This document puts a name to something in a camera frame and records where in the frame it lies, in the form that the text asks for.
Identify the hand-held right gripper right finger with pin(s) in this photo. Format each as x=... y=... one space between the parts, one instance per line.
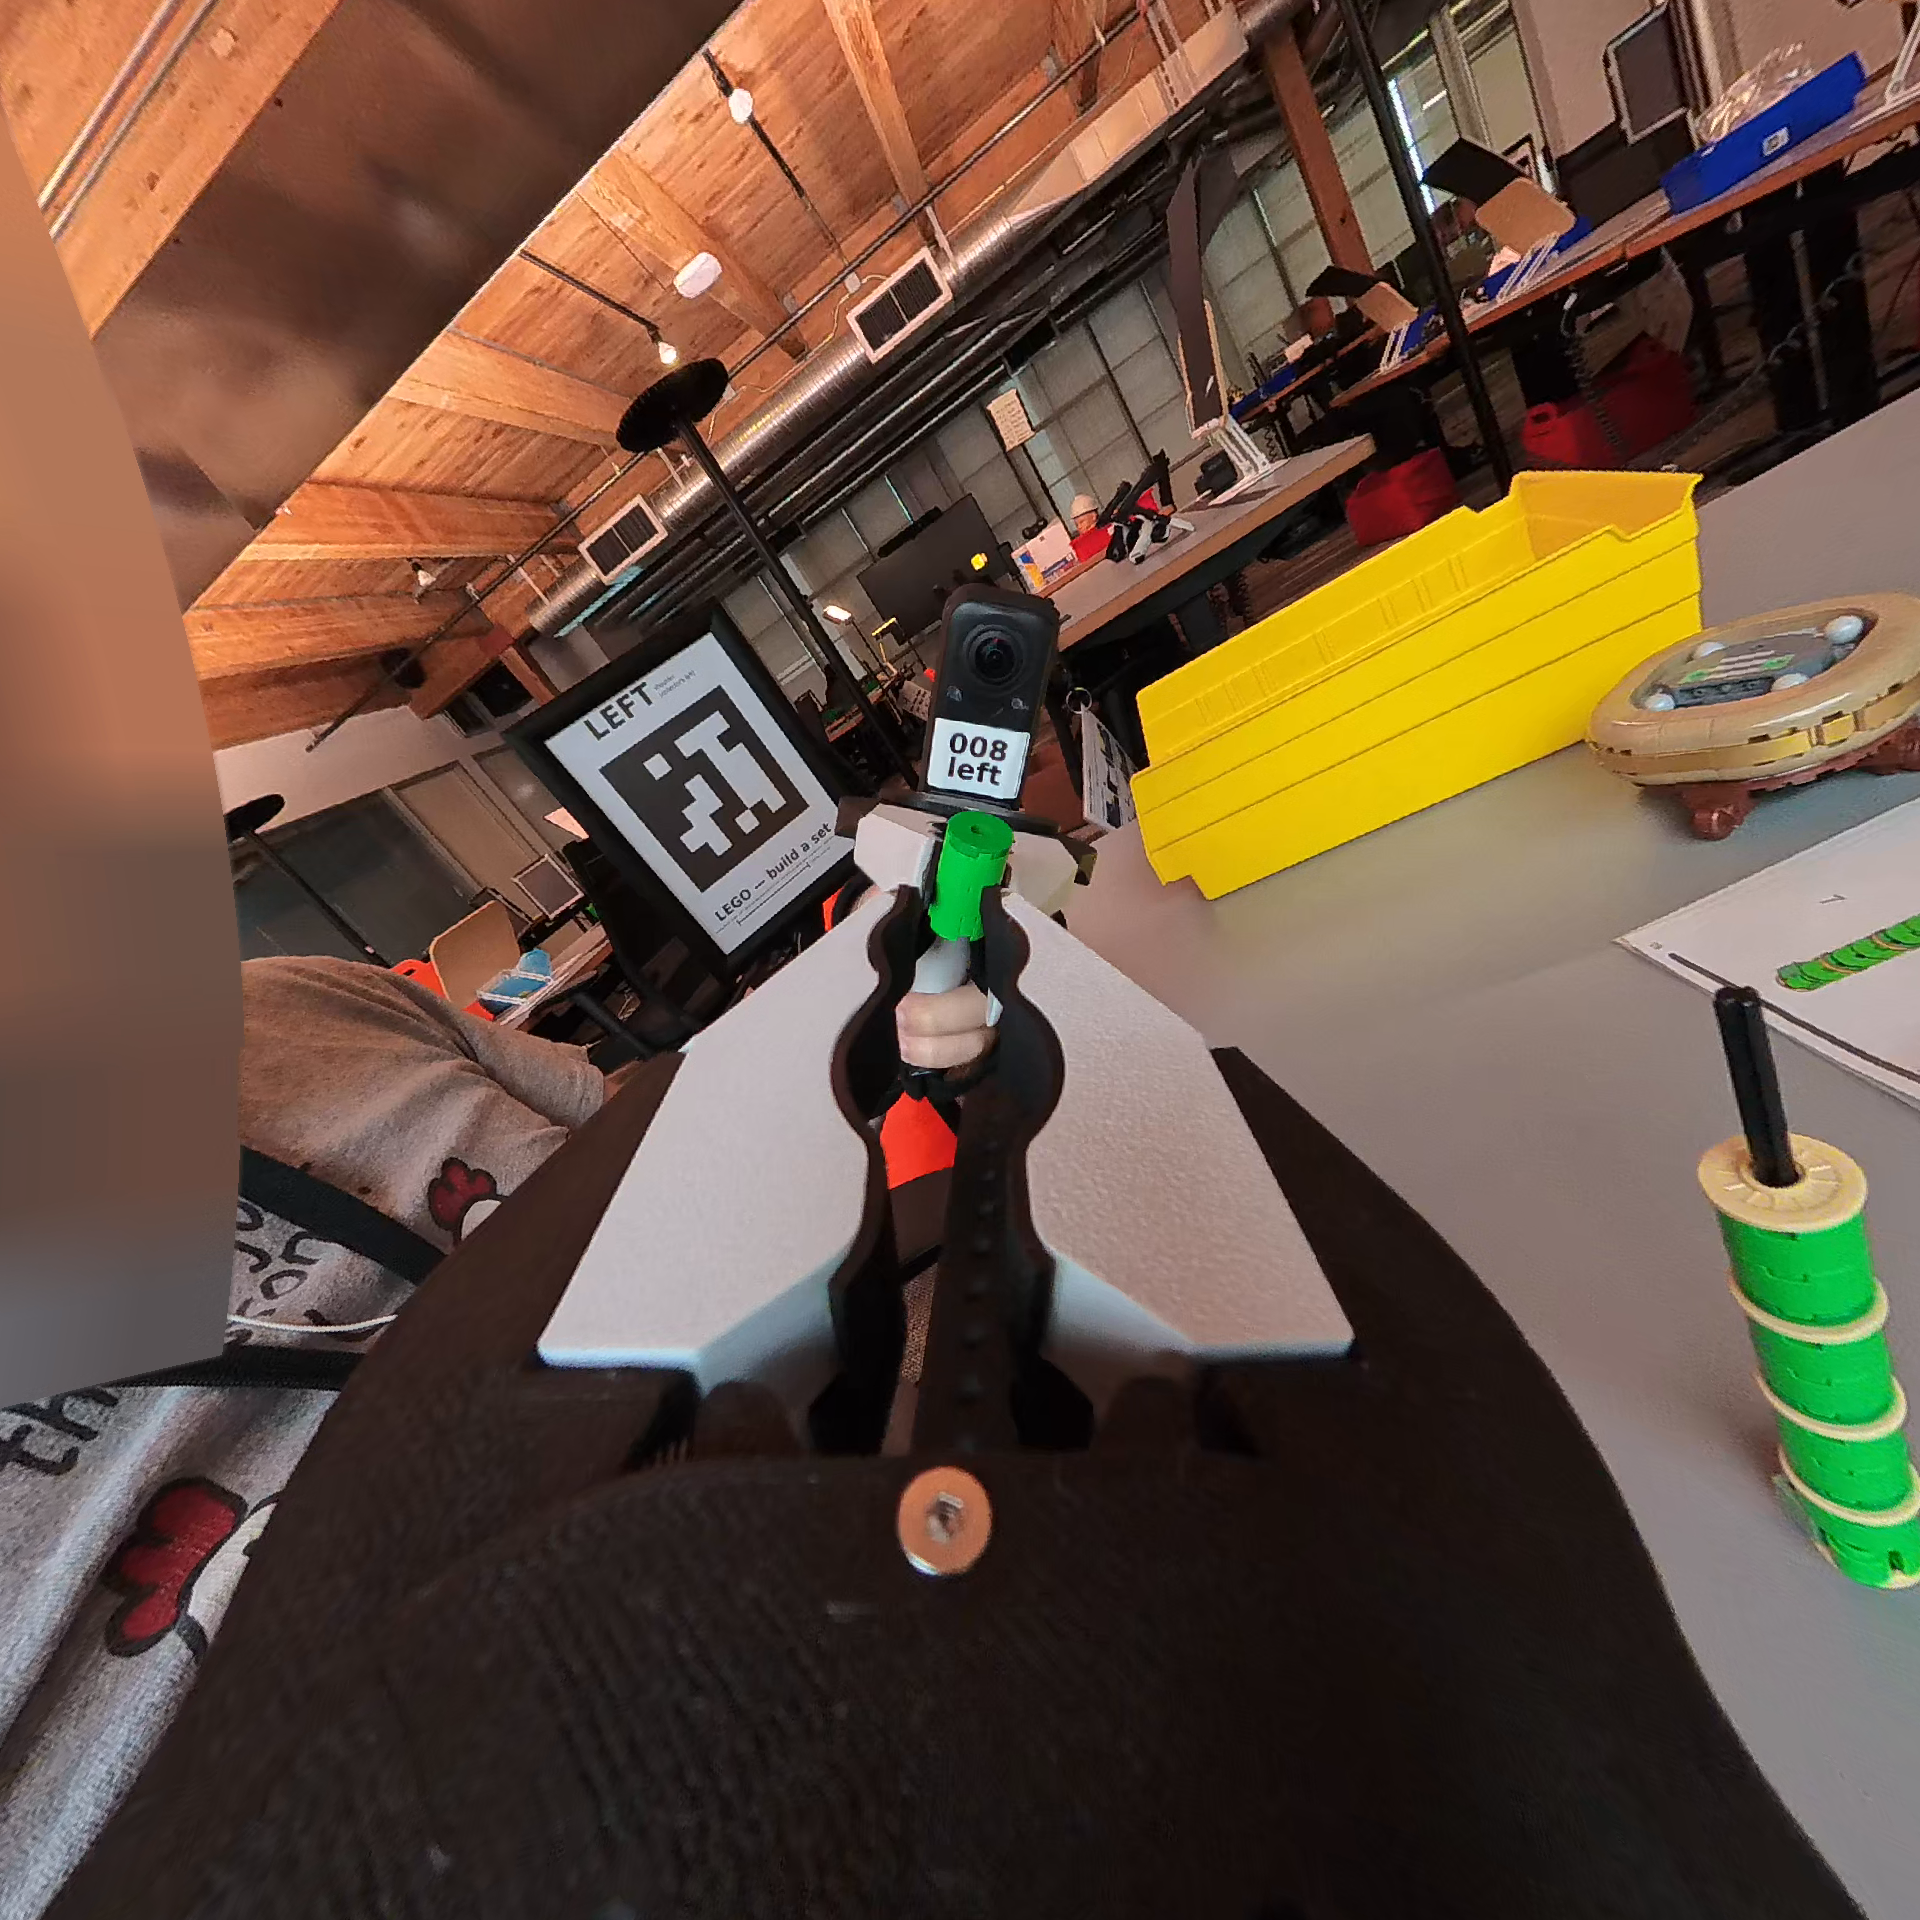
x=1170 y=1198

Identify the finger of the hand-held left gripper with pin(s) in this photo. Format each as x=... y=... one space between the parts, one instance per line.
x=898 y=856
x=1049 y=878

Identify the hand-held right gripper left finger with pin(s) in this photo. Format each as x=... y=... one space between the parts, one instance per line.
x=719 y=1168

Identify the green cylinder brick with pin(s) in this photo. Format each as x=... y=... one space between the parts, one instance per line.
x=967 y=885

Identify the yellow plastic bin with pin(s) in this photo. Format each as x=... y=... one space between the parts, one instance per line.
x=1424 y=675

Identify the green bamboo stalk model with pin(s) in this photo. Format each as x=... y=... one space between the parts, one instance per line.
x=1806 y=1349

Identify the person's left hand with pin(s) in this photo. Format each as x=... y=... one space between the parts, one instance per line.
x=947 y=1033

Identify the black monitor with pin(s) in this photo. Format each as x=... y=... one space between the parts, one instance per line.
x=929 y=569

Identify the small marker tag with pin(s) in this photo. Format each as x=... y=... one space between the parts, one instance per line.
x=1103 y=765

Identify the black framed marker sign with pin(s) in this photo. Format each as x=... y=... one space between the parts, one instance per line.
x=706 y=795

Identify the orange object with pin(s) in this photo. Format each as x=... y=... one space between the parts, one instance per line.
x=925 y=1140

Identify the grey office table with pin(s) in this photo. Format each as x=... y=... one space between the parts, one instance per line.
x=1198 y=540

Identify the black pole with disc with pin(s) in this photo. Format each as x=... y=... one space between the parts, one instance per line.
x=676 y=399

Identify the red container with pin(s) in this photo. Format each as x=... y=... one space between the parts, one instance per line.
x=1403 y=501
x=1614 y=404

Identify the instruction booklet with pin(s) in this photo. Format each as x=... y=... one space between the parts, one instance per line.
x=1802 y=958

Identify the round tan pot base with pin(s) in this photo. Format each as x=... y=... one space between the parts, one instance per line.
x=1755 y=706

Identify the blue storage bin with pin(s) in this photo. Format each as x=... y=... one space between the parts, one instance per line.
x=1755 y=158

